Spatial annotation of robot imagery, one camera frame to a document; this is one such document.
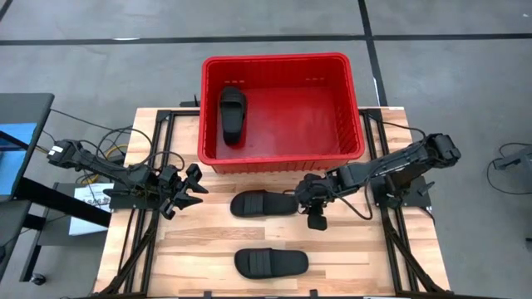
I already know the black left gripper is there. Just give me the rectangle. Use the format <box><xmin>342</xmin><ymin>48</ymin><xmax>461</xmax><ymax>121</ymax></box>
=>
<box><xmin>159</xmin><ymin>163</ymin><xmax>209</xmax><ymax>221</ymax></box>

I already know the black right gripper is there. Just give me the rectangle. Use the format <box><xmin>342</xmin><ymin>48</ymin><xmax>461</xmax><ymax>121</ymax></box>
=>
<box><xmin>293</xmin><ymin>172</ymin><xmax>333</xmax><ymax>232</ymax></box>

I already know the red plastic bin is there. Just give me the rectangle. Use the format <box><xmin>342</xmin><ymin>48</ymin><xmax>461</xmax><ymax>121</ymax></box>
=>
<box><xmin>197</xmin><ymin>51</ymin><xmax>367</xmax><ymax>174</ymax></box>

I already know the white paper sheet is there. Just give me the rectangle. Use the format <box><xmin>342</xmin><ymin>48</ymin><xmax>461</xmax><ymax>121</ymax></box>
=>
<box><xmin>68</xmin><ymin>182</ymin><xmax>114</xmax><ymax>237</ymax></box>

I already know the black desk support beam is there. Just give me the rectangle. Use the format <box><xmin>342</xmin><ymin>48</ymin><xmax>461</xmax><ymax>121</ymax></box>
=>
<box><xmin>15</xmin><ymin>177</ymin><xmax>112</xmax><ymax>228</ymax></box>

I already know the black desk leg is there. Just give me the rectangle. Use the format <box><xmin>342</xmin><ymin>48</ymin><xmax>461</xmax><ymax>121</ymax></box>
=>
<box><xmin>18</xmin><ymin>226</ymin><xmax>47</xmax><ymax>283</ymax></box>

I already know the blue panel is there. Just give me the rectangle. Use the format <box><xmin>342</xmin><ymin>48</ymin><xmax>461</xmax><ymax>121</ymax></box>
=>
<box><xmin>0</xmin><ymin>122</ymin><xmax>38</xmax><ymax>197</ymax></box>

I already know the dark grey side panel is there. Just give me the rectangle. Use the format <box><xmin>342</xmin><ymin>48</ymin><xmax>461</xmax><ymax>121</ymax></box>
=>
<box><xmin>0</xmin><ymin>199</ymin><xmax>32</xmax><ymax>277</ymax></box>

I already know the dark grey desk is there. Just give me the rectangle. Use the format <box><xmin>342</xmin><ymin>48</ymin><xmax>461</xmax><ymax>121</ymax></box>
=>
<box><xmin>0</xmin><ymin>92</ymin><xmax>56</xmax><ymax>200</ymax></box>

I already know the black floor device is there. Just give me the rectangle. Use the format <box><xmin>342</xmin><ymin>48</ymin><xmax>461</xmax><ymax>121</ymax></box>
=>
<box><xmin>493</xmin><ymin>145</ymin><xmax>532</xmax><ymax>170</ymax></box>

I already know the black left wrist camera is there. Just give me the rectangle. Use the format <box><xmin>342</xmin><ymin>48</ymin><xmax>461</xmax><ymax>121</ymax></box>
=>
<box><xmin>157</xmin><ymin>164</ymin><xmax>180</xmax><ymax>186</ymax></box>

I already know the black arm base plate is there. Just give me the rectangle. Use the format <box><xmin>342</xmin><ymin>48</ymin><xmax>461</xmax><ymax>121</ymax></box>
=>
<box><xmin>373</xmin><ymin>176</ymin><xmax>433</xmax><ymax>208</ymax></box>
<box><xmin>102</xmin><ymin>187</ymin><xmax>166</xmax><ymax>210</ymax></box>

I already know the black aluminium rail frame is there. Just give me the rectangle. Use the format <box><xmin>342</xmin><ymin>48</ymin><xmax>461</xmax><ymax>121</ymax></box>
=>
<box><xmin>99</xmin><ymin>108</ymin><xmax>201</xmax><ymax>297</ymax></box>
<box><xmin>359</xmin><ymin>106</ymin><xmax>448</xmax><ymax>297</ymax></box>

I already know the yellow cable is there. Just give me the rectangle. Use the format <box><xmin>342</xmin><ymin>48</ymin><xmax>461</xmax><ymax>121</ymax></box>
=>
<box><xmin>81</xmin><ymin>144</ymin><xmax>129</xmax><ymax>184</ymax></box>

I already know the black looped cable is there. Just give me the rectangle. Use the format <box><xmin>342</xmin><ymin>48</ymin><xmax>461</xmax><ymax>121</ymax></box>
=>
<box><xmin>94</xmin><ymin>125</ymin><xmax>155</xmax><ymax>165</ymax></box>

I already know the long thin black cable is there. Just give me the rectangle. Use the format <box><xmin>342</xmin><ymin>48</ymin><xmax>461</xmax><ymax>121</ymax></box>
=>
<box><xmin>49</xmin><ymin>108</ymin><xmax>128</xmax><ymax>133</ymax></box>
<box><xmin>357</xmin><ymin>105</ymin><xmax>428</xmax><ymax>145</ymax></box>

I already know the black floor device cable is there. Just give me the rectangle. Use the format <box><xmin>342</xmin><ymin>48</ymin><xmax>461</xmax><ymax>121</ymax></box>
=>
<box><xmin>486</xmin><ymin>142</ymin><xmax>532</xmax><ymax>197</ymax></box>

